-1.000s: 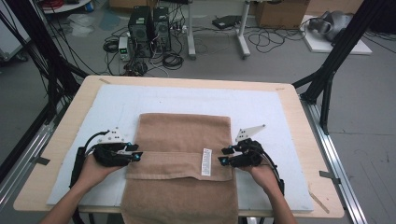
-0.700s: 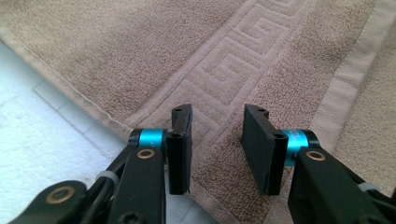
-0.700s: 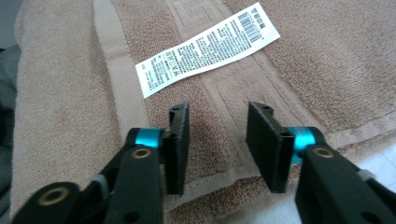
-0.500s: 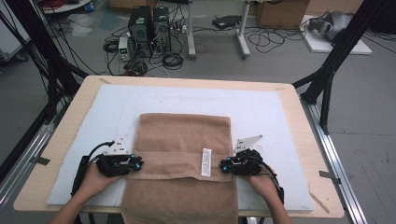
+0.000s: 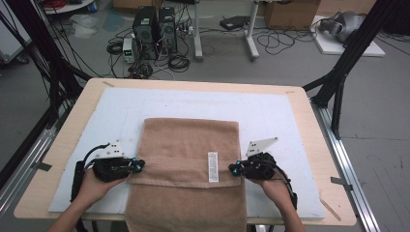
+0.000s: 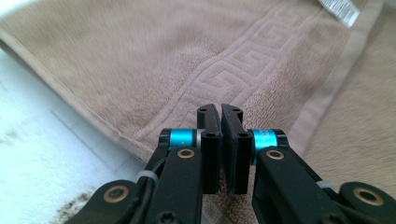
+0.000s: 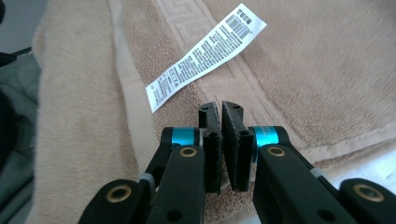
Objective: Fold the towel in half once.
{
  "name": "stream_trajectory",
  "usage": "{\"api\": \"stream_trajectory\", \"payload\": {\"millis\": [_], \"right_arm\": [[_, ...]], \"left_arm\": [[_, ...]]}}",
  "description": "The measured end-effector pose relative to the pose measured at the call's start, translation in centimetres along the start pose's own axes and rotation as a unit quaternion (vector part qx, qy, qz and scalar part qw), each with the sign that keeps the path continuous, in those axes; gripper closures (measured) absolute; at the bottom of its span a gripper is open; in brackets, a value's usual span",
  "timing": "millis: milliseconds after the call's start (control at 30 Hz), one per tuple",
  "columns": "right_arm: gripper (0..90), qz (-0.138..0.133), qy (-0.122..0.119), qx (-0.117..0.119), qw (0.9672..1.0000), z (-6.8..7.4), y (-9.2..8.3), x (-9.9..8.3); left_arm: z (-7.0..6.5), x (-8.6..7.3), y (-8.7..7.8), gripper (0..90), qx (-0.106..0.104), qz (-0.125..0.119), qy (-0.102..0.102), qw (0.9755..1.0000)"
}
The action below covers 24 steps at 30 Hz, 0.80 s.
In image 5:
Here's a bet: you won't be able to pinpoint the grey robot shell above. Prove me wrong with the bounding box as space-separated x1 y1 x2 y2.
318 11 367 44

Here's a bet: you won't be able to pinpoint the aluminium rail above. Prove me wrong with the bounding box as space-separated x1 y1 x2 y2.
0 104 72 220
309 99 383 232

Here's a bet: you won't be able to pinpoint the tan towel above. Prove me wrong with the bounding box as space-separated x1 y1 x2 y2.
124 117 249 232

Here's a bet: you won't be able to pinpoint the white cabinet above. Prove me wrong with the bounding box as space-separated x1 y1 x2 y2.
0 11 33 65

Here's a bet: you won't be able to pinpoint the white power supply unit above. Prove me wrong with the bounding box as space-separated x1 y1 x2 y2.
122 37 136 65

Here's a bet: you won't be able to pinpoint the round white table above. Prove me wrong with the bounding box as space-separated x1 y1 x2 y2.
43 0 97 15

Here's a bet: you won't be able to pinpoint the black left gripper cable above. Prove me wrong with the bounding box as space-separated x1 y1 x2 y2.
70 142 111 203

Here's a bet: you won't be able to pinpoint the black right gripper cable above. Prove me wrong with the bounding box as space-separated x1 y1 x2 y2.
271 159 299 211

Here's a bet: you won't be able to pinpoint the black flat device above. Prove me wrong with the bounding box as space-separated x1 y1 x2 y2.
219 14 252 32

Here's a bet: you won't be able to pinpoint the person's left hand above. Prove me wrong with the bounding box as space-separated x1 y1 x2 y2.
75 167 129 207

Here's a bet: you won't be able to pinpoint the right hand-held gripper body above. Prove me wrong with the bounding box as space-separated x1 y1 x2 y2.
241 136 279 181

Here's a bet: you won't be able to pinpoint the tan tape strip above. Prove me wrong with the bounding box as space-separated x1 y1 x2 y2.
320 198 342 222

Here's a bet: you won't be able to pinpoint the clear plastic bag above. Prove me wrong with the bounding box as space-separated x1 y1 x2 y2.
69 14 100 39

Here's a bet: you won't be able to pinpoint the black metal frame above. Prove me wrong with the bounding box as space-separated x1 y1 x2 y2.
0 0 93 131
302 0 410 141

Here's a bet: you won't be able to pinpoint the white desk frame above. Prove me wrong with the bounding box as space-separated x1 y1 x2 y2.
192 0 261 63

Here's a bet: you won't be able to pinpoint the loose black floor cables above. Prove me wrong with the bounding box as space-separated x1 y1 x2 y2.
256 26 319 56

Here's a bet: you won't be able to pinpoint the coiled black cable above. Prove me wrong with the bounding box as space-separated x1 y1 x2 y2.
105 40 125 56
167 53 191 73

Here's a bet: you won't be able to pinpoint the flat cardboard box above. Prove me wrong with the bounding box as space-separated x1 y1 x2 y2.
111 0 162 11

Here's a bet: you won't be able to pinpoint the white floor board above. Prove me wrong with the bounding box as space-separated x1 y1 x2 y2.
310 14 387 58

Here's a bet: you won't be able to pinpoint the large black computer tower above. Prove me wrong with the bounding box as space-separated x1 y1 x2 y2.
132 5 160 61

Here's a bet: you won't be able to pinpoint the white grid mat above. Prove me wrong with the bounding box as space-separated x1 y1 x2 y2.
47 86 325 220

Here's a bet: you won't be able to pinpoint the slim black computer tower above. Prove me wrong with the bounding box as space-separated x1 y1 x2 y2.
157 6 179 54

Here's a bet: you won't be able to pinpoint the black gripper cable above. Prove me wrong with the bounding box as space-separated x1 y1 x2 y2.
70 142 111 203
271 159 299 211

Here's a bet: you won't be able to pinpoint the large cardboard box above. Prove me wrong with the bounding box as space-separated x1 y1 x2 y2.
264 0 322 31

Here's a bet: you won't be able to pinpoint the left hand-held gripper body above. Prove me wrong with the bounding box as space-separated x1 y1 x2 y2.
92 138 133 184

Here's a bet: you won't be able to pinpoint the grey tape piece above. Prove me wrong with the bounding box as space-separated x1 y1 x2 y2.
330 176 354 191
31 161 53 172

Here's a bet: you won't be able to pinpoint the person's right hand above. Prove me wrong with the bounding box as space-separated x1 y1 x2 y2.
249 172 296 211

